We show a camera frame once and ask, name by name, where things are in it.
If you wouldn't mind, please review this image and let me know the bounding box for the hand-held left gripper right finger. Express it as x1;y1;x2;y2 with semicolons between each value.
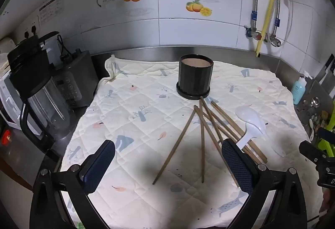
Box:
221;138;308;229

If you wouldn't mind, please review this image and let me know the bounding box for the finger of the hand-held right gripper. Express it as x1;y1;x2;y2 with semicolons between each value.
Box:
299;141;328;165
317;128;335;141

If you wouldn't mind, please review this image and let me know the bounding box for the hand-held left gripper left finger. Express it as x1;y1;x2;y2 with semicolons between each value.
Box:
30;139;116;229

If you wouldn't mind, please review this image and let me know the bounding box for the white rice paddle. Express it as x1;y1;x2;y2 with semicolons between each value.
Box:
236;119;268;151

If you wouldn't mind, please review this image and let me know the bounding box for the bunch of wooden chopsticks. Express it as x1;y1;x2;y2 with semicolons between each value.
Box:
152;96;268;188

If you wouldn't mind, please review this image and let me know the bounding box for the white plastic spoon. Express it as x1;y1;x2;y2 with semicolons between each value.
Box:
235;106;262;127

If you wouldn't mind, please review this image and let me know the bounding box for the black utensil holder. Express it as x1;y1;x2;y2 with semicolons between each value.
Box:
176;54;214;100

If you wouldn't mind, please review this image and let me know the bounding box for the person's right hand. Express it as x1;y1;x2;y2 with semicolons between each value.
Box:
321;188;335;216

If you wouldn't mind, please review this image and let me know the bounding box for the green plastic utensil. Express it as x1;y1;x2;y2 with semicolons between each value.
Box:
316;114;335;159

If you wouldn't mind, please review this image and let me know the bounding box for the steel utensil rack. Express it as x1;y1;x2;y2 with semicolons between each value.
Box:
301;79;335;142

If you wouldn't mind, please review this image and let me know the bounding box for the blue soap bottle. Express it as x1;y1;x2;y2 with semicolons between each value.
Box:
291;71;313;105

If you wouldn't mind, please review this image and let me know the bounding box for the printed quilted mat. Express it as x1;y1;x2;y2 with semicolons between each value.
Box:
60;58;325;229

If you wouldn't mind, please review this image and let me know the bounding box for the glass blender jug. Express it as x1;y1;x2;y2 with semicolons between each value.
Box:
6;33;76;151

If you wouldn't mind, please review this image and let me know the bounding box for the steel appliance with red light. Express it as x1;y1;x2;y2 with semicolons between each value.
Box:
0;114;57;193

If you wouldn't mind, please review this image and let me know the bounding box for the black countertop appliance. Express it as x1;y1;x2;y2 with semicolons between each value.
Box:
56;49;99;110

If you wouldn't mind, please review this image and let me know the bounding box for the steel valve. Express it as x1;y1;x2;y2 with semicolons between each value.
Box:
266;34;282;47

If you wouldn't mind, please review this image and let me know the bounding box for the white appliance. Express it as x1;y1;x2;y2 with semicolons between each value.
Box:
0;54;29;130

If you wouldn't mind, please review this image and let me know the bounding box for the black power cable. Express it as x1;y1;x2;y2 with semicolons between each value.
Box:
56;34;72;63

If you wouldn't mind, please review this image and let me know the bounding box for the thin white hose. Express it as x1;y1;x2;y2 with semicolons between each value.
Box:
278;0;294;44

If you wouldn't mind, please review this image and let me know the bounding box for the red-handled valve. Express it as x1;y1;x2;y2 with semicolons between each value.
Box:
244;25;263;41

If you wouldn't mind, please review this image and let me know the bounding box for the yellow gas hose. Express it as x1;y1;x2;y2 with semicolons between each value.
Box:
255;0;282;58

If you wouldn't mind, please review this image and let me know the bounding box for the wall outlet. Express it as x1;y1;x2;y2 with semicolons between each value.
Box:
23;24;39;39

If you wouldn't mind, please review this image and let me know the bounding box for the paper wall label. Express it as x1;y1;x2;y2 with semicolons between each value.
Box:
39;0;65;27

